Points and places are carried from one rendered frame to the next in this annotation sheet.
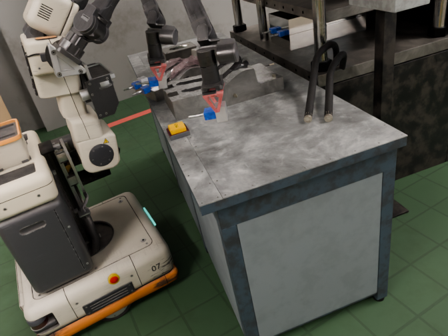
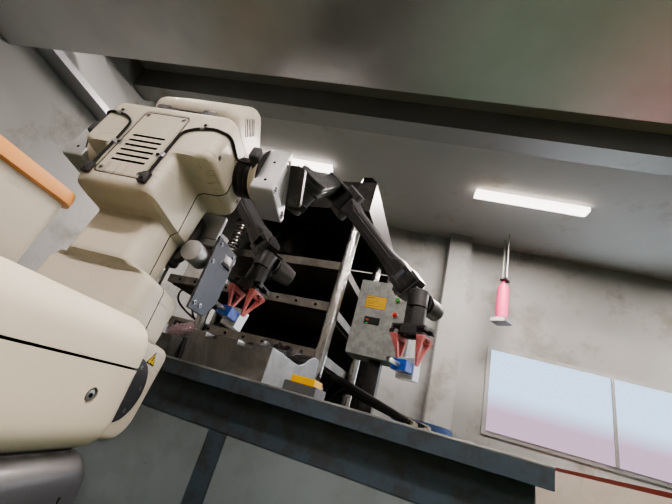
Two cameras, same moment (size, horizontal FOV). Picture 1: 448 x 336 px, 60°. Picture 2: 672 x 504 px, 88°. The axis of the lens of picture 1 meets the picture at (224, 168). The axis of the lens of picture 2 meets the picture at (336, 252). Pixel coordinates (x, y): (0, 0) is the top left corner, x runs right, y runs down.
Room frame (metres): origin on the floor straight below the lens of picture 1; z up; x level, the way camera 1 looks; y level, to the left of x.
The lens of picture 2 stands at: (0.92, 0.89, 0.78)
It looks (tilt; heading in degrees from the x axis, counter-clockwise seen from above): 24 degrees up; 304
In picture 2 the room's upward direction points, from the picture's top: 17 degrees clockwise
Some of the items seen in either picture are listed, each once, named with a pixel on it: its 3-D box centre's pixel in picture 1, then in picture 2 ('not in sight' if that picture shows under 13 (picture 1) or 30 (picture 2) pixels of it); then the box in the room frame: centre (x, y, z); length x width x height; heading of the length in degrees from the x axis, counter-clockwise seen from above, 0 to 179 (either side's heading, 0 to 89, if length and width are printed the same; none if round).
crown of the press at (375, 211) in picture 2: not in sight; (289, 244); (2.47, -0.80, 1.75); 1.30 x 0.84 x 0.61; 12
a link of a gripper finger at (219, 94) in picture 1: (215, 97); (414, 347); (1.21, -0.02, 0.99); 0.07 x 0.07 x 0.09; 81
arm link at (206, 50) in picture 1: (208, 57); (419, 300); (1.23, -0.02, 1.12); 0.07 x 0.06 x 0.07; 74
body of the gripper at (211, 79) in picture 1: (210, 75); (414, 320); (1.23, -0.02, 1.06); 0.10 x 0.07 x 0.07; 171
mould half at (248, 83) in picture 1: (220, 82); (267, 364); (1.71, -0.06, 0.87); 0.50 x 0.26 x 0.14; 102
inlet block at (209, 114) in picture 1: (207, 113); (399, 365); (1.23, 0.02, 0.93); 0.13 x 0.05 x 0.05; 82
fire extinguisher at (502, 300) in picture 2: not in sight; (502, 300); (1.37, -3.69, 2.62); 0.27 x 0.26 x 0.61; 23
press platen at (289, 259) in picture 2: not in sight; (281, 278); (2.49, -0.86, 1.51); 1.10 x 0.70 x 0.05; 12
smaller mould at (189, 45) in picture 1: (179, 53); not in sight; (2.49, 0.13, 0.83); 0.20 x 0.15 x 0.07; 102
